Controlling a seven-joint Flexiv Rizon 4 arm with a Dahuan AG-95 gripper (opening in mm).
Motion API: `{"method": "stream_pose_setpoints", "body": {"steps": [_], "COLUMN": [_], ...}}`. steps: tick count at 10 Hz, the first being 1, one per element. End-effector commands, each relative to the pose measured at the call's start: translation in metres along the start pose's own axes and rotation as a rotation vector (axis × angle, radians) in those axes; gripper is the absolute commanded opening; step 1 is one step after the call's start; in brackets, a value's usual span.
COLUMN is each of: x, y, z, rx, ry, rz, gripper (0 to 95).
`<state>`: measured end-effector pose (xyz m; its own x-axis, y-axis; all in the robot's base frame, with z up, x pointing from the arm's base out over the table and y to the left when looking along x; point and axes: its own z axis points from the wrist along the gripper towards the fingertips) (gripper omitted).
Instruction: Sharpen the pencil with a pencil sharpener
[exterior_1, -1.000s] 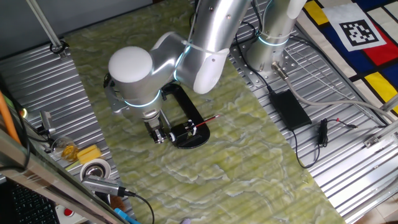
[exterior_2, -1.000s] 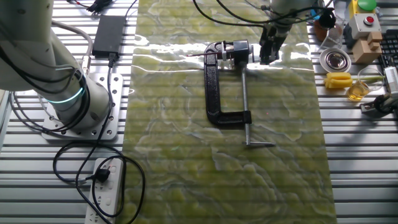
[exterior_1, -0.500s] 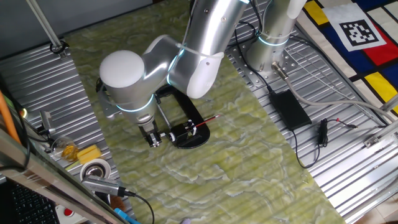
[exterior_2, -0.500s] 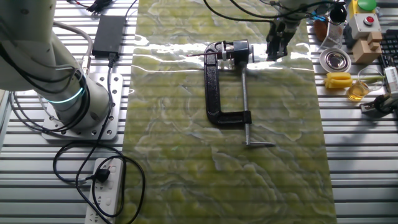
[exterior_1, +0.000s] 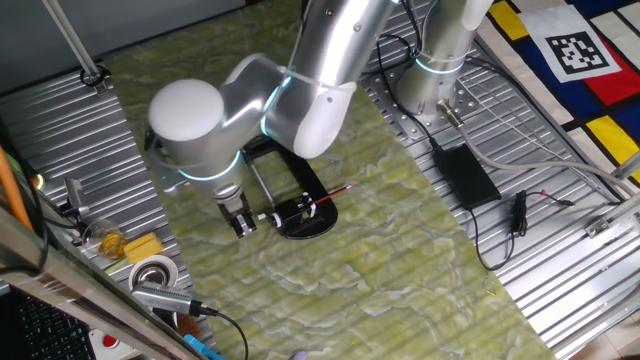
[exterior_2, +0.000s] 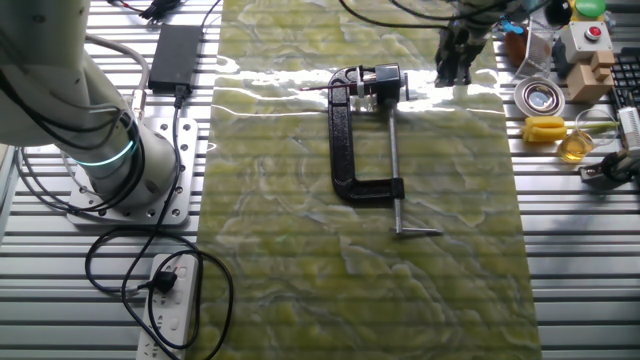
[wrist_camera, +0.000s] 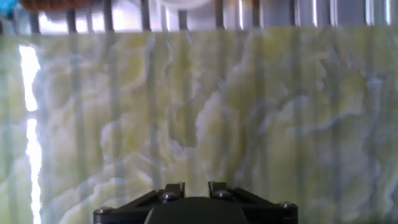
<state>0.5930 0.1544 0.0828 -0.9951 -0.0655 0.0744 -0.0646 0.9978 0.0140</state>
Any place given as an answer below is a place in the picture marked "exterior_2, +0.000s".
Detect black C-clamp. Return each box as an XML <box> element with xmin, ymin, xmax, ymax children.
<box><xmin>327</xmin><ymin>64</ymin><xmax>444</xmax><ymax>237</ymax></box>

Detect yellow sponge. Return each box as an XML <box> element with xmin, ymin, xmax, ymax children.
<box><xmin>521</xmin><ymin>114</ymin><xmax>569</xmax><ymax>144</ymax></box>

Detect brown round object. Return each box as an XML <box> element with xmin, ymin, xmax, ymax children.
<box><xmin>503</xmin><ymin>30</ymin><xmax>527</xmax><ymax>69</ymax></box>

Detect silver depth camera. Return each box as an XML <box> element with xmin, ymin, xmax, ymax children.
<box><xmin>616</xmin><ymin>106</ymin><xmax>640</xmax><ymax>159</ymax></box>

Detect black bundled adapter cable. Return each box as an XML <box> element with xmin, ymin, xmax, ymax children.
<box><xmin>107</xmin><ymin>0</ymin><xmax>222</xmax><ymax>26</ymax></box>

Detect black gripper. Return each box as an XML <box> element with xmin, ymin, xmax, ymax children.
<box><xmin>434</xmin><ymin>23</ymin><xmax>489</xmax><ymax>89</ymax></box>

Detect yellow box green button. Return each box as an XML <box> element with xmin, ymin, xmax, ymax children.
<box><xmin>561</xmin><ymin>0</ymin><xmax>609</xmax><ymax>31</ymax></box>

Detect clear mesh container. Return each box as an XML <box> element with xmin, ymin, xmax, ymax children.
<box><xmin>514</xmin><ymin>17</ymin><xmax>555</xmax><ymax>81</ymax></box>

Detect white tape roll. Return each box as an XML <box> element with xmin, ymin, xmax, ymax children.
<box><xmin>513</xmin><ymin>75</ymin><xmax>567</xmax><ymax>118</ymax></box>

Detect black power cord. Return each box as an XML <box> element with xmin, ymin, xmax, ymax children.
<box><xmin>83</xmin><ymin>92</ymin><xmax>236</xmax><ymax>360</ymax></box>

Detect black power adapter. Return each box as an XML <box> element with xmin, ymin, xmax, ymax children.
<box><xmin>147</xmin><ymin>23</ymin><xmax>204</xmax><ymax>96</ymax></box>

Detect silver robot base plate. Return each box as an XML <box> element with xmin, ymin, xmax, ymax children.
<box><xmin>67</xmin><ymin>117</ymin><xmax>199</xmax><ymax>227</ymax></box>

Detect green marble pattern mat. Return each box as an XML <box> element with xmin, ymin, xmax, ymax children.
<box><xmin>192</xmin><ymin>0</ymin><xmax>544</xmax><ymax>360</ymax></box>

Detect wooden blocks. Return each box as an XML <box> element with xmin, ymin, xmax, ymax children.
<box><xmin>566</xmin><ymin>49</ymin><xmax>617</xmax><ymax>104</ymax></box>

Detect red emergency stop box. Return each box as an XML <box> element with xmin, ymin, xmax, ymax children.
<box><xmin>558</xmin><ymin>20</ymin><xmax>614</xmax><ymax>64</ymax></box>

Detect black keyboard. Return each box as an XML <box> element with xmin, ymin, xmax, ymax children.
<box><xmin>609</xmin><ymin>47</ymin><xmax>640</xmax><ymax>109</ymax></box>

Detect black crank pencil sharpener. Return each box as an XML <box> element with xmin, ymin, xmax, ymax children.
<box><xmin>355</xmin><ymin>63</ymin><xmax>412</xmax><ymax>106</ymax></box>

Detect white power strip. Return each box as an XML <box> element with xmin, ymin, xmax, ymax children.
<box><xmin>135</xmin><ymin>252</ymin><xmax>201</xmax><ymax>360</ymax></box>

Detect thick grey robot cable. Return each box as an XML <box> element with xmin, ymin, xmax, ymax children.
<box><xmin>82</xmin><ymin>32</ymin><xmax>151</xmax><ymax>121</ymax></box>

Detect small grey camera stand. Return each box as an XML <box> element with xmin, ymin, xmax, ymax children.
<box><xmin>578</xmin><ymin>148</ymin><xmax>640</xmax><ymax>191</ymax></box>

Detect glass beaker yellow liquid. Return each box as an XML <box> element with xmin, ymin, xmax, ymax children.
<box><xmin>556</xmin><ymin>108</ymin><xmax>619</xmax><ymax>164</ymax></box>

